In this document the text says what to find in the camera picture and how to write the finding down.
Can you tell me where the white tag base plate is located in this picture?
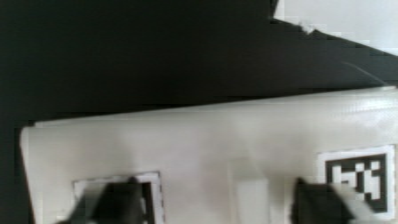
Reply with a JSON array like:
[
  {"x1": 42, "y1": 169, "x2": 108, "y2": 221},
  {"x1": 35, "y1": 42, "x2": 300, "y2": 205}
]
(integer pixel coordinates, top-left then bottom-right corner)
[{"x1": 273, "y1": 0, "x2": 398, "y2": 56}]

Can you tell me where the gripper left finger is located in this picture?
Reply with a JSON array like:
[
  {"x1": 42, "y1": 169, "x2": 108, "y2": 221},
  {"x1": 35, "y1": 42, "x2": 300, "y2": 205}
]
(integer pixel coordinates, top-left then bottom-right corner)
[{"x1": 56, "y1": 177, "x2": 156, "y2": 224}]

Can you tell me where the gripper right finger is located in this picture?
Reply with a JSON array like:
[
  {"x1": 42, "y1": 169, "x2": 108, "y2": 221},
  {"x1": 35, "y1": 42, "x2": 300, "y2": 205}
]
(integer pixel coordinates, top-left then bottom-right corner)
[{"x1": 287, "y1": 177, "x2": 398, "y2": 224}]

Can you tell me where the white cabinet door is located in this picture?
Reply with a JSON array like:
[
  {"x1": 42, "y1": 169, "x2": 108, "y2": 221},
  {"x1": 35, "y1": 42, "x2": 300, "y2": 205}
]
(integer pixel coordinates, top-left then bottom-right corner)
[{"x1": 19, "y1": 86, "x2": 398, "y2": 224}]

